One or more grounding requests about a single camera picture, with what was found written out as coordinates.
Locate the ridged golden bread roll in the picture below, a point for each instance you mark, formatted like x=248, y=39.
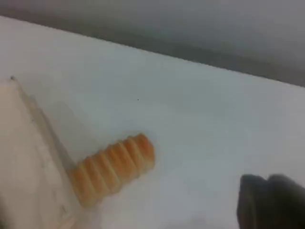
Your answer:
x=112, y=167

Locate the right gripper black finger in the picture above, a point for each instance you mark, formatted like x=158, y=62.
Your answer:
x=288, y=205
x=252, y=205

